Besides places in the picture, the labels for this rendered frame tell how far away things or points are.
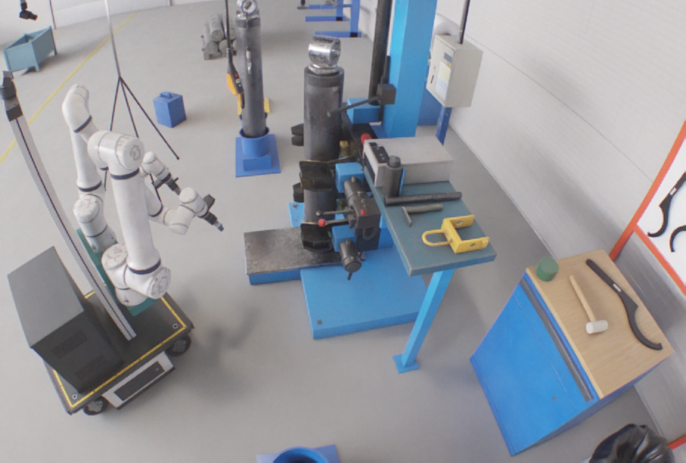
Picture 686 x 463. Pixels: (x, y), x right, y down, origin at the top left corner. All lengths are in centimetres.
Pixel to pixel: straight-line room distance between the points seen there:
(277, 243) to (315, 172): 94
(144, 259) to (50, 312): 63
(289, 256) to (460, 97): 159
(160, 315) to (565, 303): 217
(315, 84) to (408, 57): 51
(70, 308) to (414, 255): 158
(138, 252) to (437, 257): 122
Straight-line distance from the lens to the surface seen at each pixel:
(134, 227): 156
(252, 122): 355
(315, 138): 216
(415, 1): 200
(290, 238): 287
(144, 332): 238
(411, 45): 206
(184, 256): 310
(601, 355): 182
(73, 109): 195
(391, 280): 270
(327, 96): 203
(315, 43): 199
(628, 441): 216
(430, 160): 191
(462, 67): 246
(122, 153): 138
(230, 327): 263
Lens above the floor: 221
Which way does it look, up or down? 41 degrees down
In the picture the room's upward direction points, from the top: 4 degrees clockwise
